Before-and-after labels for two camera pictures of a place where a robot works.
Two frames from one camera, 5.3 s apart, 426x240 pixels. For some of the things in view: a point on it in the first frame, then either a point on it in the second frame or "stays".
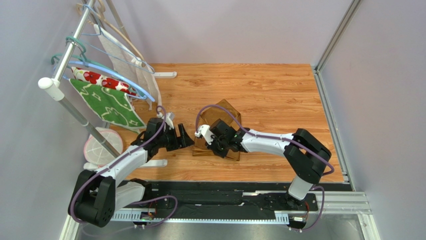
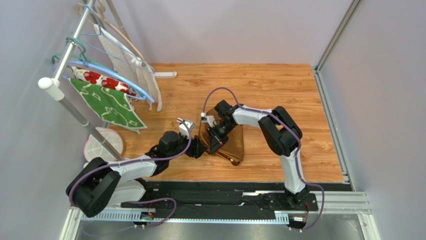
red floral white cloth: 95,78 stays
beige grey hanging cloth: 130,70 stays
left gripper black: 186,140 to 197,151
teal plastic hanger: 83,58 stays
